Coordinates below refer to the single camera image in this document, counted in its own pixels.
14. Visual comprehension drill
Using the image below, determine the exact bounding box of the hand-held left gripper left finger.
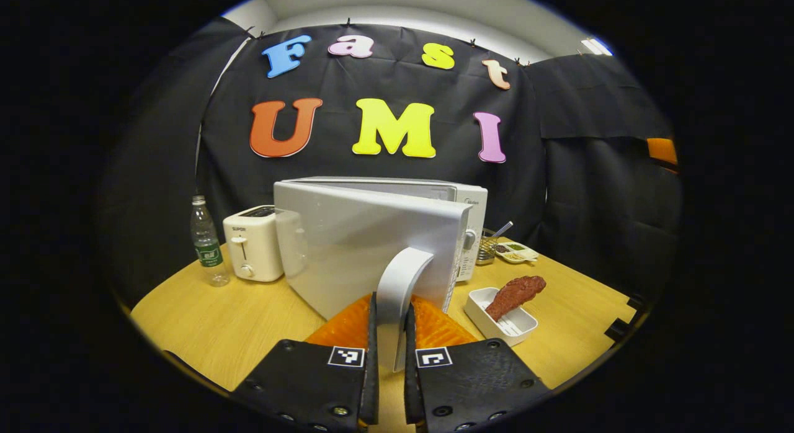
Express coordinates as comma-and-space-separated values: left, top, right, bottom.
231, 292, 380, 433

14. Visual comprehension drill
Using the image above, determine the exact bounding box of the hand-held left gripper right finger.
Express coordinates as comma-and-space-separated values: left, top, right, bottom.
403, 295, 553, 433

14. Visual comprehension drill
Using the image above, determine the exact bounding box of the reddish brown meat piece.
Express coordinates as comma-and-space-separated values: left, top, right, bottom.
484, 275, 547, 323

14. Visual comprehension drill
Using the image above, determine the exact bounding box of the white microwave oven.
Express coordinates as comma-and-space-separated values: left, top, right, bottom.
273, 176, 489, 373

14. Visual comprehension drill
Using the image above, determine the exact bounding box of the white rectangular tray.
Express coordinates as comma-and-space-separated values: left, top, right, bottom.
463, 287, 539, 347

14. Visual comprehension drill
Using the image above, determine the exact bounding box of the white divided condiment dish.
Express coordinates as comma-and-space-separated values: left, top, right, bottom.
494, 241, 539, 264

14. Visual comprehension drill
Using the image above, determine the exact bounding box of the white toaster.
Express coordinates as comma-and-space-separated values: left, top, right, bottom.
223, 205, 285, 283

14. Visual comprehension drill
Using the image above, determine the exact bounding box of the clear green-label water bottle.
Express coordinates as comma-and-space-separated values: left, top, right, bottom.
190, 195, 231, 288

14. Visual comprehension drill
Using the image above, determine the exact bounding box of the black backdrop cloth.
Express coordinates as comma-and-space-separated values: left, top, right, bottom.
99, 16, 683, 310

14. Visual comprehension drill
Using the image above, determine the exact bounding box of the metal wire basket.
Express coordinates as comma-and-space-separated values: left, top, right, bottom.
476, 228, 500, 266

